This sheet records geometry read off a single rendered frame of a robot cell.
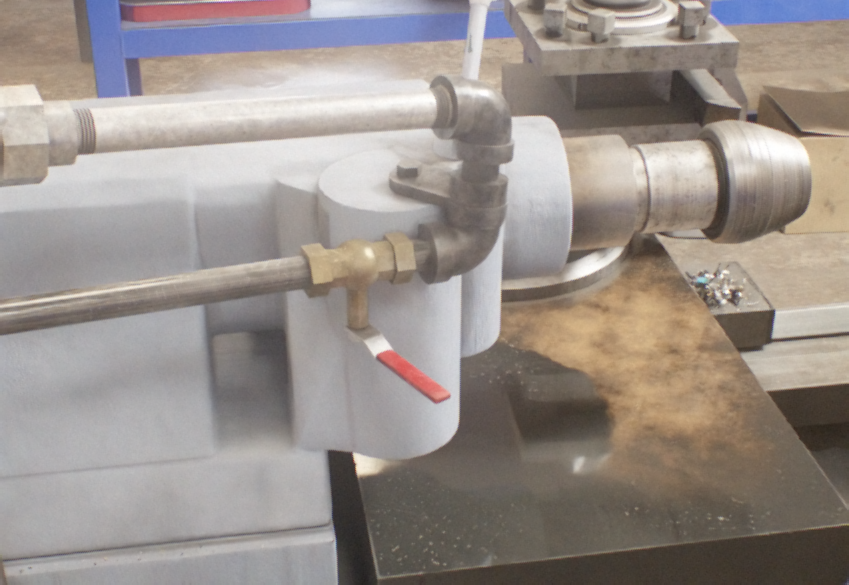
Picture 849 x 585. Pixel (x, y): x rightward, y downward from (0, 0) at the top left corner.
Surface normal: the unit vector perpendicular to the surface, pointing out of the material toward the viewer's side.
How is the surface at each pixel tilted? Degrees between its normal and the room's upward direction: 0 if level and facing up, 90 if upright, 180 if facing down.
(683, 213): 99
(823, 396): 90
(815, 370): 0
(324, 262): 60
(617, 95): 90
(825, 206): 90
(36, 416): 66
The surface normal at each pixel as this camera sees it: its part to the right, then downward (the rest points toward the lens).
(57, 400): 0.15, 0.15
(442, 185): 0.00, -0.88
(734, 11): 0.17, 0.47
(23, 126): 0.46, -0.15
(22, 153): 0.44, 0.58
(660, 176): 0.12, -0.24
